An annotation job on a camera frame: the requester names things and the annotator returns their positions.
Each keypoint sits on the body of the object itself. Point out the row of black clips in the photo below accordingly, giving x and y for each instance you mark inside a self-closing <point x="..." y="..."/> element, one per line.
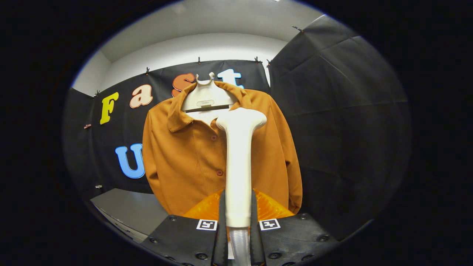
<point x="198" y="60"/>

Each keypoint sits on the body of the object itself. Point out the white plastic hanger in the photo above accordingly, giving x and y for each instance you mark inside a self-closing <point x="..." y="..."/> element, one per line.
<point x="207" y="96"/>

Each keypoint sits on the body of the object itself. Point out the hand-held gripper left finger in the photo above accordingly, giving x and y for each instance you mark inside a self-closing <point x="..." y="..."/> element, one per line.
<point x="220" y="236"/>

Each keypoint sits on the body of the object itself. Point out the white garment steamer head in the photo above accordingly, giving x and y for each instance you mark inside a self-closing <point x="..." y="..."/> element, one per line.
<point x="238" y="166"/>

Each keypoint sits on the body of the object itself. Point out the orange button-up shirt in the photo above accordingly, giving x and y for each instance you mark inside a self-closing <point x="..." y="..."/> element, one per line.
<point x="184" y="159"/>

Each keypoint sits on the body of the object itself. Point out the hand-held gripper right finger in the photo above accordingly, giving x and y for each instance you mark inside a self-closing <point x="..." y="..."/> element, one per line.
<point x="255" y="236"/>

